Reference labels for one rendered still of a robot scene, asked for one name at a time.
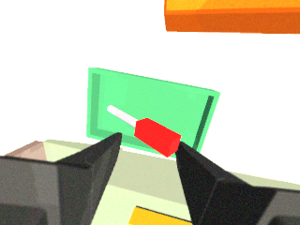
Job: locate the yellow wedge chock with orange handle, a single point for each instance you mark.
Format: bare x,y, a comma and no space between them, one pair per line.
145,216

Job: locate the green tray floor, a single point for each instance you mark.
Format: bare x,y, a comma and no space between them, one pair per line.
178,110

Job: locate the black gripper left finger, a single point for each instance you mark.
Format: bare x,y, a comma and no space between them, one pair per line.
69,189

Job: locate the green tray rim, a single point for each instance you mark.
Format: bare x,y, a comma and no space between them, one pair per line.
93,132

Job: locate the red-headed pin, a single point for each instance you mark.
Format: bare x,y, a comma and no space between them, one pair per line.
162,139

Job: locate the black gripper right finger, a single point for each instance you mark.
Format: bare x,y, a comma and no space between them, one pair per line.
216,197

